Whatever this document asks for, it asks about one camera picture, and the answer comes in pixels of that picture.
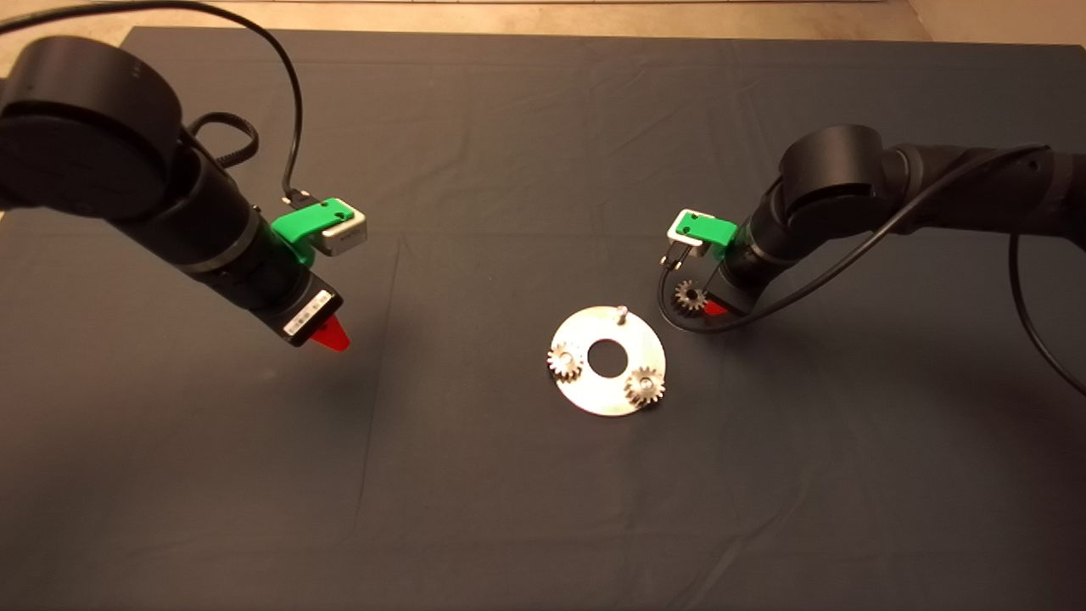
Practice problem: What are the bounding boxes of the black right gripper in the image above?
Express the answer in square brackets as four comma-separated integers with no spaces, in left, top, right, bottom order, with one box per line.
[703,263,762,317]

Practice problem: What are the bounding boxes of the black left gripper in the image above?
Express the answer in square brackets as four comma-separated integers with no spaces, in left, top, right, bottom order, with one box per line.
[273,272,352,354]

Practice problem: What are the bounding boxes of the dark steel planetary gear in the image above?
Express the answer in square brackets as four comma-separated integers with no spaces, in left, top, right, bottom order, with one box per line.
[672,280,710,319]
[624,366,668,409]

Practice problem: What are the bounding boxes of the bright steel planetary gear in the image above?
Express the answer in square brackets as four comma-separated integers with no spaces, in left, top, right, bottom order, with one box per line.
[546,343,585,384]

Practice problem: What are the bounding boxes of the round metal carrier plate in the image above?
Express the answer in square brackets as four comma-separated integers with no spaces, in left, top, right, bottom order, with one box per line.
[549,305,669,418]

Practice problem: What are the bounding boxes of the dark grey table cloth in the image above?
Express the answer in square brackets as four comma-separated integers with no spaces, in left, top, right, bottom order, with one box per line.
[0,25,1086,611]

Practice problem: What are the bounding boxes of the green right camera mount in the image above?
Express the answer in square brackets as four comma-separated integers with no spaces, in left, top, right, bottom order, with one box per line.
[675,211,740,263]

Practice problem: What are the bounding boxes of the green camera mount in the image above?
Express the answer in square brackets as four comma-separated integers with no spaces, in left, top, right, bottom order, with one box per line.
[675,211,740,263]
[271,197,356,266]

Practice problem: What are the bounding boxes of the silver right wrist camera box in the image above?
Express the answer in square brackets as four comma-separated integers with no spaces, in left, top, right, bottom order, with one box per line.
[666,208,706,250]

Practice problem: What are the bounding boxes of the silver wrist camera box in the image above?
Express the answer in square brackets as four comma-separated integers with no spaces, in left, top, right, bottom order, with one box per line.
[316,199,369,257]
[666,208,706,250]

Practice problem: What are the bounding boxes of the thick black right camera cable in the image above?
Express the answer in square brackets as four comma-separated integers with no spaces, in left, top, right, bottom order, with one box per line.
[657,144,1054,334]

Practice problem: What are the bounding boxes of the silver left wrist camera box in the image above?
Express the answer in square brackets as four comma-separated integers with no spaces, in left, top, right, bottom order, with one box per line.
[316,199,369,257]

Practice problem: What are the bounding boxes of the green left camera mount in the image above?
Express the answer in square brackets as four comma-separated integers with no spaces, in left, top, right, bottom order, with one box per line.
[271,197,356,266]

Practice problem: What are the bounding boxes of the short black ribbed cable loop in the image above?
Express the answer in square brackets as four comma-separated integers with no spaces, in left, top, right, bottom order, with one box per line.
[188,112,260,169]

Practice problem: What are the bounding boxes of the thin black left camera cable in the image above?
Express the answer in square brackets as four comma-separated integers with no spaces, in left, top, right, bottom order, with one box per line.
[0,0,305,206]

